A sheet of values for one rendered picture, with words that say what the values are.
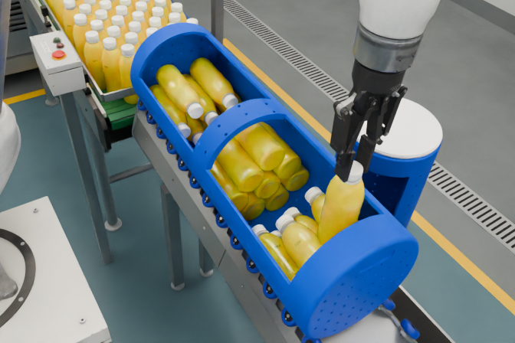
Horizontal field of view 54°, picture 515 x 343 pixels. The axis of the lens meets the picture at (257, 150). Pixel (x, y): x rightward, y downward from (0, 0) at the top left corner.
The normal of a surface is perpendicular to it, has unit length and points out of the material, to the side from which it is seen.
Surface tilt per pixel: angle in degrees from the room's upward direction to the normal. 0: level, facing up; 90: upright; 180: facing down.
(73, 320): 2
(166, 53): 90
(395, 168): 90
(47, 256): 2
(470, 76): 0
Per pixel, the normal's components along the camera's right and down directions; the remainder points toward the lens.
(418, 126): 0.06, -0.73
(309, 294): -0.73, -0.06
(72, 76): 0.52, 0.60
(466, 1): -0.80, 0.15
